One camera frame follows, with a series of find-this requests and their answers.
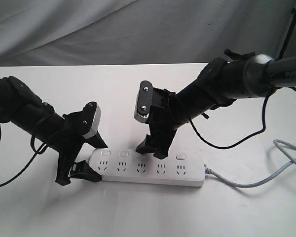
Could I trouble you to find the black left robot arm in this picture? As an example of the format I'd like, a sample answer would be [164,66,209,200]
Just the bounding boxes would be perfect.
[0,76,107,186]

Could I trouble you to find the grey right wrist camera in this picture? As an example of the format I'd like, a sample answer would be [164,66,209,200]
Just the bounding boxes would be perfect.
[134,80,153,123]

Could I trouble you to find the grey backdrop cloth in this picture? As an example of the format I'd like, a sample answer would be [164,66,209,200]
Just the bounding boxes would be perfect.
[0,0,296,66]

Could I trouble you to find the black tripod stand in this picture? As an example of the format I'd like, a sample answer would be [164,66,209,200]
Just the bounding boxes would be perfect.
[278,7,296,59]

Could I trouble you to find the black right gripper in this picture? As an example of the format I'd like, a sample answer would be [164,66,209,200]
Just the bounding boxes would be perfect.
[135,88,180,158]

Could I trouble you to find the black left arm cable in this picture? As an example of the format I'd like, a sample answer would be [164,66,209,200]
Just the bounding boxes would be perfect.
[0,101,72,190]

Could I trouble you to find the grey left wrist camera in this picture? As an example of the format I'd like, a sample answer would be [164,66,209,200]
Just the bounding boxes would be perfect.
[82,102,101,139]

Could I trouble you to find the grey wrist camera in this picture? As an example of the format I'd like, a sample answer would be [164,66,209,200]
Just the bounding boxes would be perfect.
[82,102,101,139]
[134,80,153,123]

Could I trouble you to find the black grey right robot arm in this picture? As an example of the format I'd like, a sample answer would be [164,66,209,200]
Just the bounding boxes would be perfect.
[134,49,296,159]

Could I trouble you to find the grey power cable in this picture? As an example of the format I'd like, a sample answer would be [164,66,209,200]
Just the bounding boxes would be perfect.
[203,140,296,191]

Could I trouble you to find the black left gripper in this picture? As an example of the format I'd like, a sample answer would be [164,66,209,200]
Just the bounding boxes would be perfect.
[55,103,108,186]

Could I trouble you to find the white five-outlet power strip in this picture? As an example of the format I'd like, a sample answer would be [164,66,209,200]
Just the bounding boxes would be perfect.
[89,149,205,187]

